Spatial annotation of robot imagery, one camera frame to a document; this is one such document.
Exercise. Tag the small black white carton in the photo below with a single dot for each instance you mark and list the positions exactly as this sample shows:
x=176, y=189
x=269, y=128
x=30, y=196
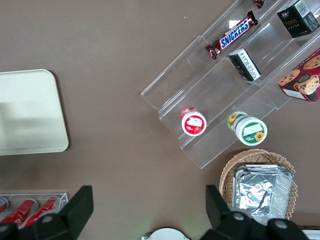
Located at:
x=246, y=65

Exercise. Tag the red strawberry yogurt cup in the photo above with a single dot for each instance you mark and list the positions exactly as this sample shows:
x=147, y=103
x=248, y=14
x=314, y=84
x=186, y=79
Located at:
x=193, y=123

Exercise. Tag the aluminium foil tray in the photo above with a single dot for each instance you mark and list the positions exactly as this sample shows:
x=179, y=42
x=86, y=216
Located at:
x=260, y=195
x=260, y=168

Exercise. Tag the red cola can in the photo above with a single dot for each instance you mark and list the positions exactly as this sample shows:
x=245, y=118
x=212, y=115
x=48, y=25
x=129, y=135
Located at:
x=3, y=203
x=21, y=211
x=43, y=208

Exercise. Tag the red chocolate chip cookie box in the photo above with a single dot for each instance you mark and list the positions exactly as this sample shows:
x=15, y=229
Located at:
x=303, y=78

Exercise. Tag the clear acrylic tiered shelf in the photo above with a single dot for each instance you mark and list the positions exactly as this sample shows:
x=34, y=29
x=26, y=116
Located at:
x=212, y=82

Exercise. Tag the woven wicker basket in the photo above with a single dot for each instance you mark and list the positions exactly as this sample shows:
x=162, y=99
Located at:
x=260, y=157

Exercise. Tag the white round disc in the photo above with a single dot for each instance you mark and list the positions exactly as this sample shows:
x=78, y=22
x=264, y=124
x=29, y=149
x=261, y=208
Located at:
x=167, y=234

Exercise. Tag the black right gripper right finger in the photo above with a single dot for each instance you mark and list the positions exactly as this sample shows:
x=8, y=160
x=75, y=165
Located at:
x=217, y=212

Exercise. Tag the cream plastic tray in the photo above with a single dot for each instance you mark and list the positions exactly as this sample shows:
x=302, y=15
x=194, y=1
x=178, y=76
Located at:
x=27, y=112

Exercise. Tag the green sunflower yogurt cup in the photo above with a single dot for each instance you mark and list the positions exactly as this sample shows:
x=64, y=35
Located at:
x=250, y=130

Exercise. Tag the black Face carton box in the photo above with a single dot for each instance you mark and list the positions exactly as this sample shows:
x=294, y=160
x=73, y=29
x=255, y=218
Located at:
x=297, y=20

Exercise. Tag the clear acrylic can holder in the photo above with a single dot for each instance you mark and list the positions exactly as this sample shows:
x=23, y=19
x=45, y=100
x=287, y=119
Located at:
x=62, y=197

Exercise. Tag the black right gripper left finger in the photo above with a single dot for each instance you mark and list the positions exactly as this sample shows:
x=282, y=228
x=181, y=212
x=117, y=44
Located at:
x=75, y=210

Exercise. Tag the Snickers chocolate bar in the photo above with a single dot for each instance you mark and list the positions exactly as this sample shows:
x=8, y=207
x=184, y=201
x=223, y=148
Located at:
x=233, y=36

